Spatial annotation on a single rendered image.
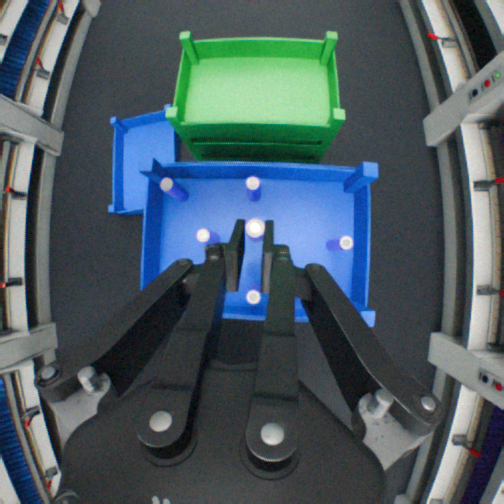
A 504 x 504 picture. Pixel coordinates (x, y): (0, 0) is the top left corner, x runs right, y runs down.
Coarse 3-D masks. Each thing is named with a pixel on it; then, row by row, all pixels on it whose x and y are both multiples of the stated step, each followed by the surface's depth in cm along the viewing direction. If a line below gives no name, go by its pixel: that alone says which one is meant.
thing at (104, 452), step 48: (144, 384) 6; (240, 384) 7; (96, 432) 5; (192, 432) 5; (240, 432) 5; (336, 432) 5; (96, 480) 4; (144, 480) 4; (192, 480) 4; (240, 480) 4; (288, 480) 4; (336, 480) 4; (384, 480) 4
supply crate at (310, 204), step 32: (160, 192) 34; (192, 192) 35; (224, 192) 35; (288, 192) 34; (320, 192) 34; (352, 192) 34; (160, 224) 35; (192, 224) 35; (224, 224) 35; (288, 224) 34; (320, 224) 34; (352, 224) 34; (160, 256) 35; (192, 256) 35; (256, 256) 34; (320, 256) 34; (352, 256) 34; (352, 288) 33
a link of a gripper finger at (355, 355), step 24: (312, 264) 13; (312, 288) 12; (336, 288) 11; (312, 312) 12; (336, 312) 10; (336, 336) 9; (360, 336) 8; (336, 360) 9; (360, 360) 7; (384, 360) 7; (360, 384) 7; (384, 384) 6; (408, 384) 6; (408, 408) 5; (432, 408) 5
